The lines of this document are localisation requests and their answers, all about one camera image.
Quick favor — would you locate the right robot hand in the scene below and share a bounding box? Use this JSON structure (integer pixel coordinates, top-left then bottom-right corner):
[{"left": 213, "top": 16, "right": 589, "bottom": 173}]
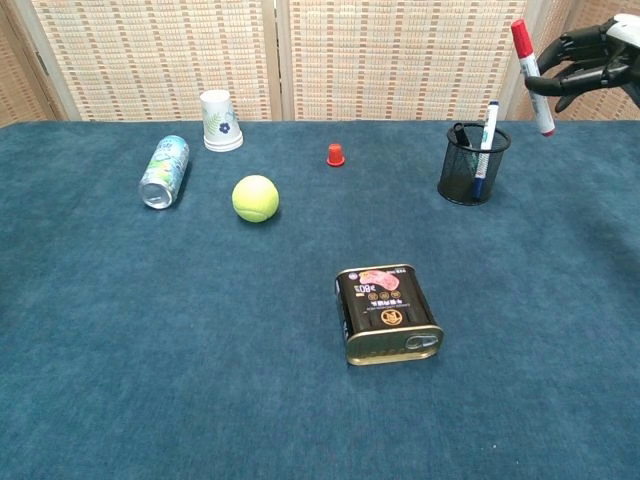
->
[{"left": 524, "top": 13, "right": 640, "bottom": 114}]

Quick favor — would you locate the red whiteboard marker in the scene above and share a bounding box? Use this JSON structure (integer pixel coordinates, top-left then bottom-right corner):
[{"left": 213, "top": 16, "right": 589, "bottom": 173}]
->
[{"left": 510, "top": 18, "right": 557, "bottom": 138}]

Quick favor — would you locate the blue whiteboard marker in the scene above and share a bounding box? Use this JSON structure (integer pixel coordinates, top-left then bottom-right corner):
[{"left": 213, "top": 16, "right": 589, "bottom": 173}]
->
[{"left": 472, "top": 100, "right": 501, "bottom": 202}]

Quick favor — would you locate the black mesh pen holder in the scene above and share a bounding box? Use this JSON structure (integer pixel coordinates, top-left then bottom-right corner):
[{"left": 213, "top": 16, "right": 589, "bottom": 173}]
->
[{"left": 437, "top": 121, "right": 513, "bottom": 206}]

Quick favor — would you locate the bamboo folding screen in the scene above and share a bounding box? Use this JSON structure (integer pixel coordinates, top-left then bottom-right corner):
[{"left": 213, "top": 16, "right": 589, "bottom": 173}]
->
[{"left": 0, "top": 0, "right": 640, "bottom": 129}]

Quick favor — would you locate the black luncheon meat tin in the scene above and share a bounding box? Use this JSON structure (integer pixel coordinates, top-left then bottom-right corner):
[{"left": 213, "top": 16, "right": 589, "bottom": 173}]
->
[{"left": 334, "top": 263, "right": 445, "bottom": 368}]

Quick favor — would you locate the yellow tennis ball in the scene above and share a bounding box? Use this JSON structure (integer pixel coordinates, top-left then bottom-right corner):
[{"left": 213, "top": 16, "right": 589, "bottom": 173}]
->
[{"left": 231, "top": 174, "right": 281, "bottom": 223}]

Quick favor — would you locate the white paper cup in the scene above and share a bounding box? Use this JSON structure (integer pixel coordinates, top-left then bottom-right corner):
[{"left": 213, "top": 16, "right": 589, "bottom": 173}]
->
[{"left": 199, "top": 89, "right": 245, "bottom": 153}]

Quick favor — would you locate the blue table cloth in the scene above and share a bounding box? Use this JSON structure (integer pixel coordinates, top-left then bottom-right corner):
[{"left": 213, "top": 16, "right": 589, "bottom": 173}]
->
[{"left": 0, "top": 118, "right": 640, "bottom": 480}]

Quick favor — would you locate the light blue drink can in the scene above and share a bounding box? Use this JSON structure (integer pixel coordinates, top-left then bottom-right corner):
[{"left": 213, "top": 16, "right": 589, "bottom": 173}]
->
[{"left": 138, "top": 134, "right": 191, "bottom": 211}]

